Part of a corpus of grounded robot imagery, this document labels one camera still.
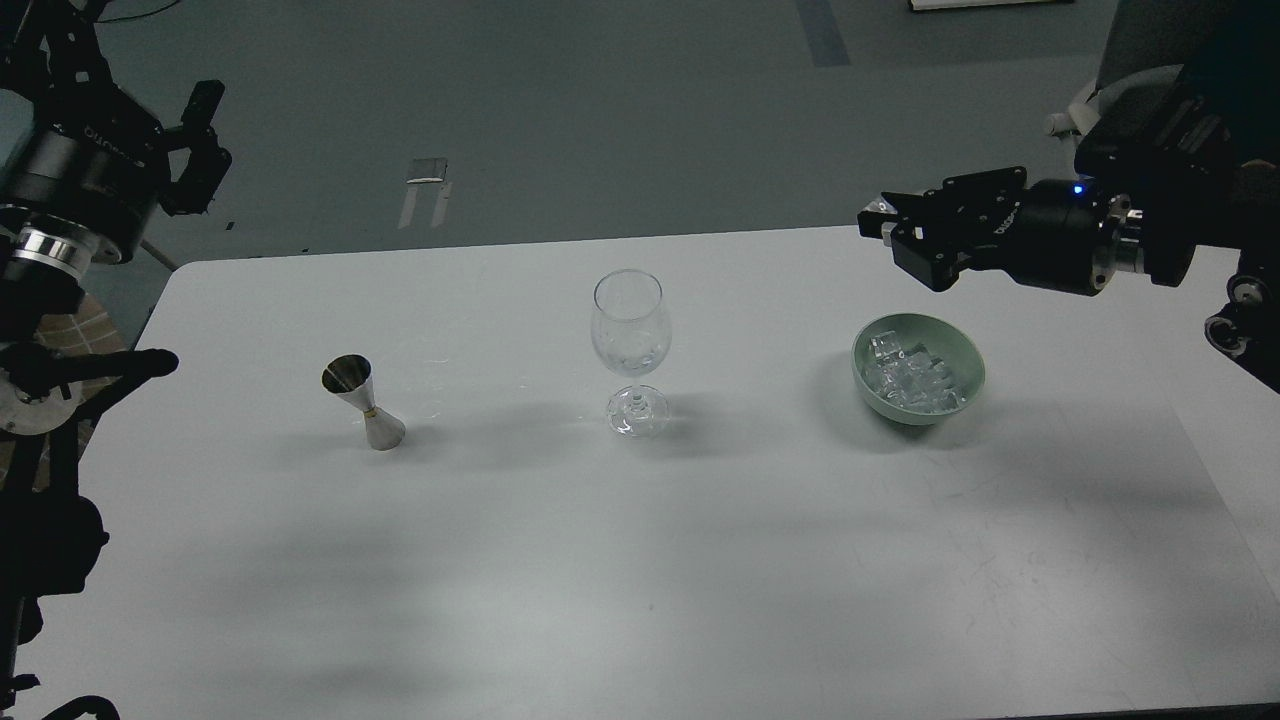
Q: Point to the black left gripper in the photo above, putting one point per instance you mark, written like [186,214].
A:
[94,157]

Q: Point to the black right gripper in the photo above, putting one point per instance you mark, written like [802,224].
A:
[1064,236]

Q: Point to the clear ice cube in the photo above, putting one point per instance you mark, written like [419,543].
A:
[912,378]

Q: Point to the steel double jigger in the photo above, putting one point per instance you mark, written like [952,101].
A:
[349,377]

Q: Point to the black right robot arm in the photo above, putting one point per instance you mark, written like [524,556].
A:
[1172,157]

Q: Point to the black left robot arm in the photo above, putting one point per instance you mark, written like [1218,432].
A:
[52,534]

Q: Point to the clear wine glass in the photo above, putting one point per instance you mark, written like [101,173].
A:
[631,333]

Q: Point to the green bowl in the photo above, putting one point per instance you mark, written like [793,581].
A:
[941,338]

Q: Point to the grey white chair right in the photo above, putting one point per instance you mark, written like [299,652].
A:
[1079,117]

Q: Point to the brown checked cushion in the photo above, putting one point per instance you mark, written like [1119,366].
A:
[88,331]

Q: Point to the metal floor plate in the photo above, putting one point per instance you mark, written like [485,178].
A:
[427,171]

